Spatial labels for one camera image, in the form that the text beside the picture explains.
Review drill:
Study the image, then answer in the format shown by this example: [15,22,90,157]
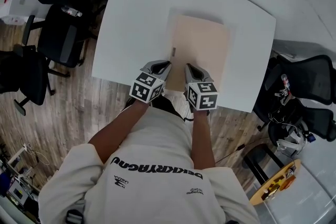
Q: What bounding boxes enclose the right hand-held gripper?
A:
[184,63,220,113]

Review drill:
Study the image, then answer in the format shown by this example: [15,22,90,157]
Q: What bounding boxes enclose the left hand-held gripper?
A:
[129,60,173,104]

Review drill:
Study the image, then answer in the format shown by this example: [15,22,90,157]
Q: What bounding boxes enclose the person's left forearm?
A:
[88,99,150,166]

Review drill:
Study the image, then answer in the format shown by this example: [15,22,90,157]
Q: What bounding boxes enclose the person's right forearm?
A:
[190,109,216,171]

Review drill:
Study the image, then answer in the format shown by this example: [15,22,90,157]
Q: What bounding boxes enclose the person's black trousers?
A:
[151,95,185,122]

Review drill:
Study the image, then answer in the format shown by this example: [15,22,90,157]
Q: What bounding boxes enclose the plastic bottle red label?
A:
[61,5,83,18]
[280,73,291,90]

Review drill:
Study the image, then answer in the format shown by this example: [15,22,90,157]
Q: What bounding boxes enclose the white headset device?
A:
[277,127,308,152]

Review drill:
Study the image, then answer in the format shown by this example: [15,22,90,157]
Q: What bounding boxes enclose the black mesh office chair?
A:
[267,106,336,148]
[253,54,336,124]

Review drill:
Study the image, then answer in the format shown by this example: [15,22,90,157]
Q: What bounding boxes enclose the person's cream t-shirt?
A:
[38,104,260,224]

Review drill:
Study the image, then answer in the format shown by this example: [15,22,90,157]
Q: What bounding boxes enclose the round wooden side table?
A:
[249,159,302,207]

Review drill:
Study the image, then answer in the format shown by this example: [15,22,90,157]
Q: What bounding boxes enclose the pack of red-capped bottles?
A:
[0,15,27,26]

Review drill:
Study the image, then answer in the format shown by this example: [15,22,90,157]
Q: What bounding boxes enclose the grey electronic box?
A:
[7,182,28,204]

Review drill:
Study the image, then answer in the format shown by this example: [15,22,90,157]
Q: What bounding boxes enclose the black floor cable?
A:
[215,136,269,164]

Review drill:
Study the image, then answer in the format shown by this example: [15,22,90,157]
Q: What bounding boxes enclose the black metal frame stool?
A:
[243,144,286,187]

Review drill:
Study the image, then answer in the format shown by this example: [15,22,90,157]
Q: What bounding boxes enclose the black harness strap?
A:
[65,208,85,224]

